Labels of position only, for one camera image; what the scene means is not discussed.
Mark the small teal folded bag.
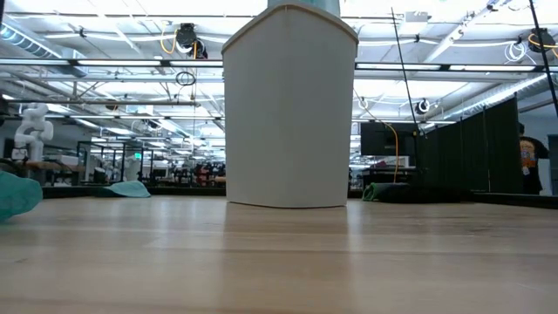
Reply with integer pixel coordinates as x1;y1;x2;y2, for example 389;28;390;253
98;181;153;199

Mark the black aluminium table frame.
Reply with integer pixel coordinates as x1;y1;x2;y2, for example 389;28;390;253
41;185;558;209

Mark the yellow cable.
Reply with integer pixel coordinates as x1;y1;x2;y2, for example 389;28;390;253
382;123;400;184

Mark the long ceiling light strip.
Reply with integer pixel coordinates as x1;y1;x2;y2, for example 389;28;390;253
0;58;558;73

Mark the silver ventilation duct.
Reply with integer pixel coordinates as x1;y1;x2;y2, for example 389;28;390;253
0;24;88;79

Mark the large teal plastic bag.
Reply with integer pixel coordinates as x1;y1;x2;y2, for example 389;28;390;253
0;169;44;222

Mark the black partition curtain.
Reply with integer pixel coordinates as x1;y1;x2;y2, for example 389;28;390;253
416;93;524;195

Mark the person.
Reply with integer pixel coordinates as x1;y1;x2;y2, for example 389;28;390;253
517;121;551;195

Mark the thin black hanging cable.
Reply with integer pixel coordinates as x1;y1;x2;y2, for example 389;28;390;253
390;7;422;136
527;0;558;118

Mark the black hanging cable coil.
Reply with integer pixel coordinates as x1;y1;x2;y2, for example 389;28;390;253
174;71;198;87

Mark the white plastic trash bin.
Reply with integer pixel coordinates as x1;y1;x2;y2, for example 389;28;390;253
221;2;360;209

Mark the black monitor screen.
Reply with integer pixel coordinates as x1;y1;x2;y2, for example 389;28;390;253
360;121;419;158

